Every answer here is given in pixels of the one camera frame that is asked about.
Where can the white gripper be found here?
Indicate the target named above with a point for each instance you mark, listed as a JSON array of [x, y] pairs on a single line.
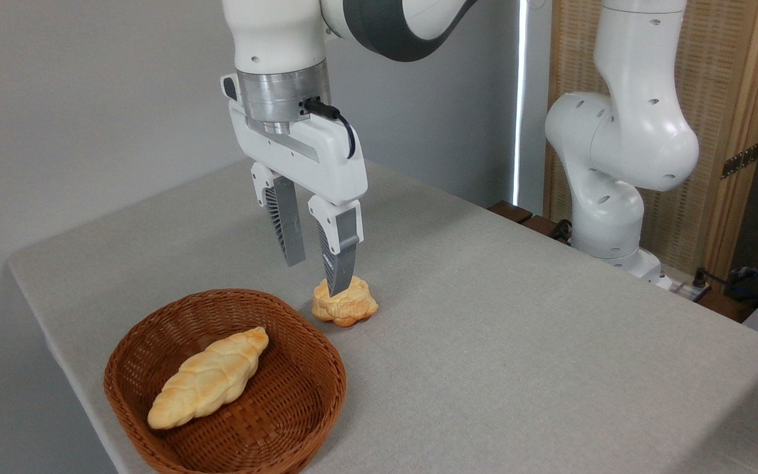
[[306, 158]]

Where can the long braided bread loaf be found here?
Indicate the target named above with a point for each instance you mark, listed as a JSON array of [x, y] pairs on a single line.
[[211, 378]]

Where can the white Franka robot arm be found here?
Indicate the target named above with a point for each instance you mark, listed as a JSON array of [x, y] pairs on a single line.
[[635, 131]]

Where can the round flower-shaped bread bun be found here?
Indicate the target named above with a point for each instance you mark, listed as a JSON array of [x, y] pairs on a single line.
[[353, 308]]

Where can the brown wicker basket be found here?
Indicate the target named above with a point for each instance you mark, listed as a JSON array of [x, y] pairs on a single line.
[[274, 421]]

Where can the dark brown wooden slat bench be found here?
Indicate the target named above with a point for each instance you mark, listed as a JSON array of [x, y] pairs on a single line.
[[514, 212]]

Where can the wooden rattan folding screen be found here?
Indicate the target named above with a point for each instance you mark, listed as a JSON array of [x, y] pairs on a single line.
[[714, 79]]

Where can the brass screen hinge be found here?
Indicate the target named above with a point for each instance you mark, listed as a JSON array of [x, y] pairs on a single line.
[[741, 160]]

